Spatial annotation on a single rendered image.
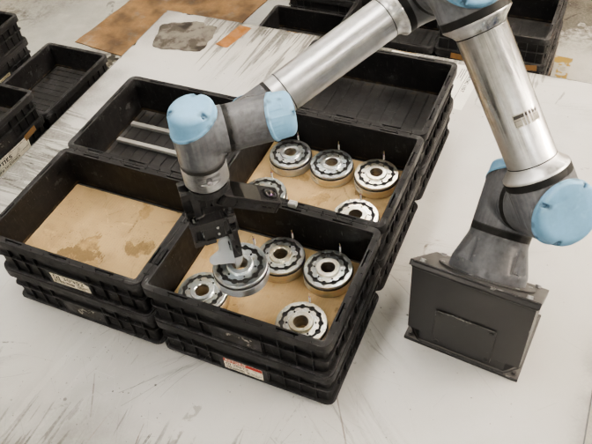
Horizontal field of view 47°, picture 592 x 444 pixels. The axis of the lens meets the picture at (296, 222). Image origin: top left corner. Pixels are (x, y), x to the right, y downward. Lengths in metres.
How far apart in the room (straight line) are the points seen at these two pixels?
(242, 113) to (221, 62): 1.25
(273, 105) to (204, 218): 0.24
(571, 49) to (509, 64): 2.49
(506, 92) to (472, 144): 0.79
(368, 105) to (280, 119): 0.81
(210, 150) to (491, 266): 0.57
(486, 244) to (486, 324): 0.16
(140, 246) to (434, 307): 0.66
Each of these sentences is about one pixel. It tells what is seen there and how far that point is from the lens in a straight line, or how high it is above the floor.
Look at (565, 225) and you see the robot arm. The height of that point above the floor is 1.10.
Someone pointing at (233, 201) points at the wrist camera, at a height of 1.15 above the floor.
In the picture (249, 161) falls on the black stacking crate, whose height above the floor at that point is 0.87.
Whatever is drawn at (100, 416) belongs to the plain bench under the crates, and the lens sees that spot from 1.51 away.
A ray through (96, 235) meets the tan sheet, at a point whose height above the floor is 0.83.
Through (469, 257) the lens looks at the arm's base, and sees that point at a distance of 1.34.
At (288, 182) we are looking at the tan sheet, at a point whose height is 0.83.
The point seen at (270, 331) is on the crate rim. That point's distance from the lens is 1.25.
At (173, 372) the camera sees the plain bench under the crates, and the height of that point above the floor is 0.70.
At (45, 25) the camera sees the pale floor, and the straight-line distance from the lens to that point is 4.23.
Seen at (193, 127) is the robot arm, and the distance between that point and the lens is 1.02.
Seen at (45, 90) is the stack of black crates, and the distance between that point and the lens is 2.97.
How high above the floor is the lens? 1.97
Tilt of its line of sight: 47 degrees down
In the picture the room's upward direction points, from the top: 7 degrees counter-clockwise
